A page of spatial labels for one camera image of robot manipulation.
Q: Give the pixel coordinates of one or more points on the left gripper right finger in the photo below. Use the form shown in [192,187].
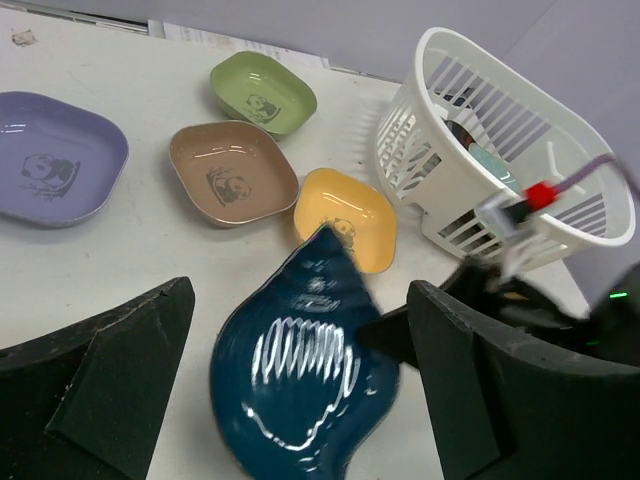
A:
[506,405]

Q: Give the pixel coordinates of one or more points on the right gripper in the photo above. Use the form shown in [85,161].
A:
[609,332]

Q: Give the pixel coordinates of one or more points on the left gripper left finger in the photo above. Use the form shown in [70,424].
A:
[88,401]

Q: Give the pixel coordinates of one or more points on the dark blue leaf plate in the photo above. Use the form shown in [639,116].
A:
[293,393]

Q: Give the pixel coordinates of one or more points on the yellow square panda plate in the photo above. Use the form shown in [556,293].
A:
[362,218]

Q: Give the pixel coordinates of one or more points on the light teal rectangular plate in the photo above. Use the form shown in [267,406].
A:
[495,166]

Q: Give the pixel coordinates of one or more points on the round black rimmed plate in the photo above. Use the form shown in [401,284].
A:
[460,133]

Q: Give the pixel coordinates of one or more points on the brown square panda plate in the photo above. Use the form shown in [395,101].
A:
[233,172]

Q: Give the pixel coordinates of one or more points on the purple square panda plate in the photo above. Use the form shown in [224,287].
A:
[59,163]

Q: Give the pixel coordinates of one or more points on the white plastic bin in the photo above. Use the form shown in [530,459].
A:
[420,163]

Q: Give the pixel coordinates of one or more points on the green square panda plate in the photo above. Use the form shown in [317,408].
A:
[258,89]

